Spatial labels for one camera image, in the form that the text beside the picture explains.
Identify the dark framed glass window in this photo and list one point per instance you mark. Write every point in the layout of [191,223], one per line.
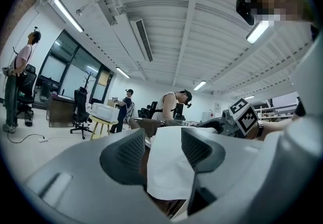
[68,66]

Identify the black office chair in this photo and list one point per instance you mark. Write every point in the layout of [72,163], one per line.
[80,109]
[26,84]

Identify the black head camera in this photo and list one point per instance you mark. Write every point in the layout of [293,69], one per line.
[244,11]

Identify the dark wooden coat rack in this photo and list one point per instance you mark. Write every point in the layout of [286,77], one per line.
[88,80]

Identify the yellow wooden stool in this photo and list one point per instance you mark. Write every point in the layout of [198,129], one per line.
[101,120]

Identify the white ceiling air vent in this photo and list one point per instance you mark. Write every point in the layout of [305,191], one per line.
[143,40]

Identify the brown cart bag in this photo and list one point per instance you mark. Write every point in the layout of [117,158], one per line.
[149,128]

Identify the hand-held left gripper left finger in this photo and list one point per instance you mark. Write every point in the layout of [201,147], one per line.
[88,187]

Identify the white wall poster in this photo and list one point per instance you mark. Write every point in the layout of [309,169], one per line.
[217,108]

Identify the long ceiling light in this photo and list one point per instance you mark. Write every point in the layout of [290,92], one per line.
[200,85]
[122,73]
[249,97]
[257,32]
[68,14]

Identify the brown wooden desk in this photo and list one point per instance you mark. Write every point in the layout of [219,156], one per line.
[60,112]

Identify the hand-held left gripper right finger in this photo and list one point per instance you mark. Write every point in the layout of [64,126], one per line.
[232,167]

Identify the white storage shelf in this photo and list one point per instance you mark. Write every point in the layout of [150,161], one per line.
[275,113]

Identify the stainless steel housekeeping cart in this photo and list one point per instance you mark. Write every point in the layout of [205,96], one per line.
[186,123]

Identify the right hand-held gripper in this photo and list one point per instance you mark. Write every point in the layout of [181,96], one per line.
[242,117]

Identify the white cloth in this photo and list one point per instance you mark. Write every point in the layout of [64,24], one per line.
[169,162]

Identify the white power strip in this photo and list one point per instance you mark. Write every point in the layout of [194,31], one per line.
[43,139]

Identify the white rectangular box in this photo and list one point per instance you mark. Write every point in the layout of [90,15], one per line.
[104,112]

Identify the white tall cabinet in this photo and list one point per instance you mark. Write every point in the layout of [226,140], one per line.
[205,117]

